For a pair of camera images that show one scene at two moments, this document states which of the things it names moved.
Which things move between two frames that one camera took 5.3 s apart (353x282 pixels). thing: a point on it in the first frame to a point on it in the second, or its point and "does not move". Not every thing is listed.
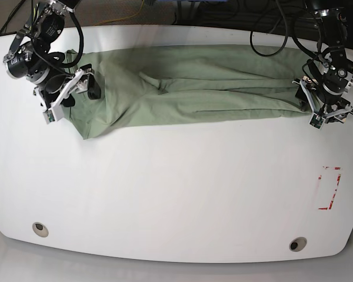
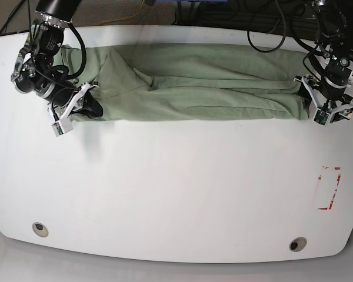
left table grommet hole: x=40 y=229 does not move
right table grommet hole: x=297 y=244 does not move
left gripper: x=59 y=89 to x=92 y=107
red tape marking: x=333 y=195 does not move
